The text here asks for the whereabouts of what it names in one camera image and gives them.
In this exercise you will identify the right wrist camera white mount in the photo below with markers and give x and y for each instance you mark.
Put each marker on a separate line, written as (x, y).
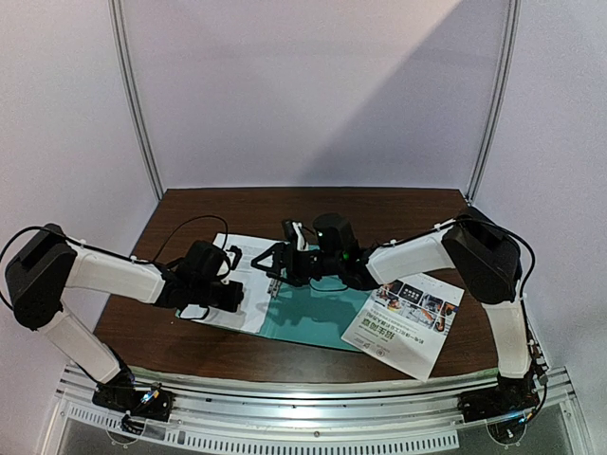
(294, 234)

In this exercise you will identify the aluminium wall post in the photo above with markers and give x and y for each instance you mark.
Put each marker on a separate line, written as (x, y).
(497, 98)
(129, 83)

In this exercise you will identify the metal folder clip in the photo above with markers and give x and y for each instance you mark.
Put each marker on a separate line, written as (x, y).
(274, 288)

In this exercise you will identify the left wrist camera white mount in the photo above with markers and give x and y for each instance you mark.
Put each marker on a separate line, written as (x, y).
(234, 255)

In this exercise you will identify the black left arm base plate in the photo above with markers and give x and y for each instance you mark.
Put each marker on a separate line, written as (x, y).
(121, 394)

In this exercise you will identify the right aluminium wall post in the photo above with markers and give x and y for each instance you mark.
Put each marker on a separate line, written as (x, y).
(497, 98)

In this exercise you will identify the colourful printed brochure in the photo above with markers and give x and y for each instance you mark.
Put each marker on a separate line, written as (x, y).
(405, 323)

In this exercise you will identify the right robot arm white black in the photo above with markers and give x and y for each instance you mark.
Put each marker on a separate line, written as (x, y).
(487, 258)

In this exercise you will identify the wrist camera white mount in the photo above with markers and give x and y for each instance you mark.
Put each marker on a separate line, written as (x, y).
(234, 255)
(294, 234)

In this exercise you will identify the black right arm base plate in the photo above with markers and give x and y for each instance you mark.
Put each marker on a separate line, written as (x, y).
(510, 398)

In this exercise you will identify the teal file folder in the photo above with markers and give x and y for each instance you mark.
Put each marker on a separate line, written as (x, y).
(316, 315)

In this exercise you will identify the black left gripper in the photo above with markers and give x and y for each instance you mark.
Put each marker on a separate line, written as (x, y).
(235, 297)

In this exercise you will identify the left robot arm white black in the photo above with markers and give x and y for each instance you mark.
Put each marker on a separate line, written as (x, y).
(51, 262)

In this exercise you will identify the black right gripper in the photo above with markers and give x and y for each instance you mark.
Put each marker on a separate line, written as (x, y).
(285, 261)

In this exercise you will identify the aluminium front rail frame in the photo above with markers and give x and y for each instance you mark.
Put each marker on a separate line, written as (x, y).
(223, 416)

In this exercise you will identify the left aluminium wall post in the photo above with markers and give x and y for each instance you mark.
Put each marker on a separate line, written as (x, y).
(129, 83)

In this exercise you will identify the white printed text sheets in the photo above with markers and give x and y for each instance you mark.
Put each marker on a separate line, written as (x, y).
(251, 314)

